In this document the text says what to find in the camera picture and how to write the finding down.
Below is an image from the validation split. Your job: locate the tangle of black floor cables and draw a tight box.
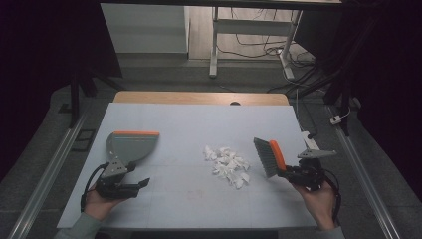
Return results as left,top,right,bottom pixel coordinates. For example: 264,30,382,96
217,8,321,95

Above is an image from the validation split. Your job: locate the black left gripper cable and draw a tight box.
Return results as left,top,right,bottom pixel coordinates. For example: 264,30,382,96
80,162,110,214

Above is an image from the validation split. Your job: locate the black tripod stand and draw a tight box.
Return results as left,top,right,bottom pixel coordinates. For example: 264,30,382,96
292,13,382,137
58,66,124,129

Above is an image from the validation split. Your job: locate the white metal desk frame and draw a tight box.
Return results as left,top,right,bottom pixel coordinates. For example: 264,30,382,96
208,6,304,81

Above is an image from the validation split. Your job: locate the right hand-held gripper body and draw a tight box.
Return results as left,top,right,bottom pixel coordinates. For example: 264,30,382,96
288,148,337,192

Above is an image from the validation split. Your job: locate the aluminium floor rail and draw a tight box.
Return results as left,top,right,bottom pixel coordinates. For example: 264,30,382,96
8,111,90,239
326,106,402,239

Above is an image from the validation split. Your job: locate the group of white paper scraps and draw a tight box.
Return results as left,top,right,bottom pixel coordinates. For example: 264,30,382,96
202,144,251,190

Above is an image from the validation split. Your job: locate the white cabinet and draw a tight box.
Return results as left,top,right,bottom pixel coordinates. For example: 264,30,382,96
101,3,190,54

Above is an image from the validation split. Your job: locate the person's left hand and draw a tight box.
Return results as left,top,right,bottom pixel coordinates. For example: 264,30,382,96
83,188,125,222

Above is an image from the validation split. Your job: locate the black rectangular floor bracket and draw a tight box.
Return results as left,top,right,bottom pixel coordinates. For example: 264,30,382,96
72,128,97,152

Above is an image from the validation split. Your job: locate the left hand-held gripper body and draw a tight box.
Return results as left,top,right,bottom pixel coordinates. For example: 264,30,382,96
95,156,141,200

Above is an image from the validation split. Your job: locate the white board on table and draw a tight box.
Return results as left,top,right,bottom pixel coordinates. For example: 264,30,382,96
57,102,327,231

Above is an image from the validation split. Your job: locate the black plug with cable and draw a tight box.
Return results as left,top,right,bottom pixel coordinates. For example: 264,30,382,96
300,98,318,139

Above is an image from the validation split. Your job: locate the orange brush with grey bristles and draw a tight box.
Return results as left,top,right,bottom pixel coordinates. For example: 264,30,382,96
253,136,289,179

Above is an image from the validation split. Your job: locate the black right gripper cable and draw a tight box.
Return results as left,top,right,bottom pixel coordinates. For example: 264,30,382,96
322,168,342,224

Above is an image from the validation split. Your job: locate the dark curtain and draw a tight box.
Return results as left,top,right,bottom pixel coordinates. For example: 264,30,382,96
295,0,422,193
0,0,123,182

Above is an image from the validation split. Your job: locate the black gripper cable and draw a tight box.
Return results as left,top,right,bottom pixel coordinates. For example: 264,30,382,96
322,168,342,224
80,162,110,214

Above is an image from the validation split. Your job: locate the white power strip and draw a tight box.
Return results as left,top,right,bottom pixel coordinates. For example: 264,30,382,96
301,130,321,152

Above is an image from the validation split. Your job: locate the wooden table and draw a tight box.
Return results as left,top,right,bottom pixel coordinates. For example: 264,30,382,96
112,91,291,107

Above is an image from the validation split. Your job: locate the grey dustpan with orange edge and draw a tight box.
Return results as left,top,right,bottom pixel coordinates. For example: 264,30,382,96
105,130,161,167

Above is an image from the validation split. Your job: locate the small white adapter with cable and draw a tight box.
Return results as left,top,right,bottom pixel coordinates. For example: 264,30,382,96
329,107,352,125

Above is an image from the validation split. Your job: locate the person's right hand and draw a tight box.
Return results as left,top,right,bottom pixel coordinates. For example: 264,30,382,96
292,180,336,232

